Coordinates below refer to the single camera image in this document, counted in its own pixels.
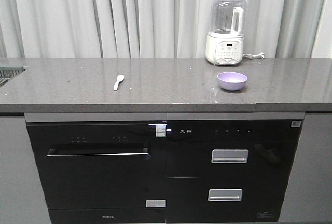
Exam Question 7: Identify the light blue plastic spoon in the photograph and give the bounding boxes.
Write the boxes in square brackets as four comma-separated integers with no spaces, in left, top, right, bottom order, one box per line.
[113,74,125,91]

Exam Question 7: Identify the purple plastic bowl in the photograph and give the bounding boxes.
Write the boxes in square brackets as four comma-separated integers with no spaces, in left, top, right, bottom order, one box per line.
[217,72,248,91]

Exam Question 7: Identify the white blender with glass jar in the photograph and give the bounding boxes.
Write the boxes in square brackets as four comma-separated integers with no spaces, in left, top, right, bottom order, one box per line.
[205,0,246,65]

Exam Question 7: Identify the black drawer cabinet appliance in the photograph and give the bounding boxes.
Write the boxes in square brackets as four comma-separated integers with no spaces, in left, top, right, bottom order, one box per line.
[167,119,302,223]

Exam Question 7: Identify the black built-in dishwasher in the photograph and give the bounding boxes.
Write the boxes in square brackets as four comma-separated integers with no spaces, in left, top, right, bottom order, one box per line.
[27,122,167,223]

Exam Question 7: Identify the white pleated curtain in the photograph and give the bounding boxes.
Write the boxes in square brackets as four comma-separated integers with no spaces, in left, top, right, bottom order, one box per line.
[1,0,331,58]

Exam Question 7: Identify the grey sink drain rack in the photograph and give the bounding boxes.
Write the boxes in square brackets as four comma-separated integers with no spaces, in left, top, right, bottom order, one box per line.
[0,66,28,86]

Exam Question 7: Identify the silver upper drawer handle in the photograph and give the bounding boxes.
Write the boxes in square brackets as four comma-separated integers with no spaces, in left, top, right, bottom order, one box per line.
[211,149,249,164]

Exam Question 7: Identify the silver drawer handle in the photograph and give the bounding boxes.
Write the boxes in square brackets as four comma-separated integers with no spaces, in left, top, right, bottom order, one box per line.
[208,189,243,202]
[211,149,249,164]

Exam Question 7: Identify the white blender power cord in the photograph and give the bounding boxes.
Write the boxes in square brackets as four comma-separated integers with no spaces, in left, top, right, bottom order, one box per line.
[243,53,265,60]

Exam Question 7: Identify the silver lower drawer handle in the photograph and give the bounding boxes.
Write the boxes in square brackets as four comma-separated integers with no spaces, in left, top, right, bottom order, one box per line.
[208,189,243,202]

